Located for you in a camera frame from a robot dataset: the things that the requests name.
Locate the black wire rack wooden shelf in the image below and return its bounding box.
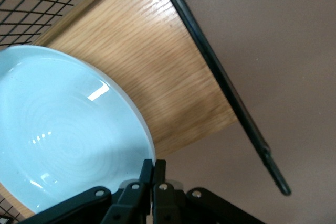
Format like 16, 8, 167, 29
0, 0, 292, 224

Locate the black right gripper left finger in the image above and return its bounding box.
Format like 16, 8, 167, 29
25, 158, 153, 224

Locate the light blue round plate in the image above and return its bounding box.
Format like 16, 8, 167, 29
0, 45, 156, 214

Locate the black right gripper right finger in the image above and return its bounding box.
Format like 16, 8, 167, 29
152, 158, 266, 224

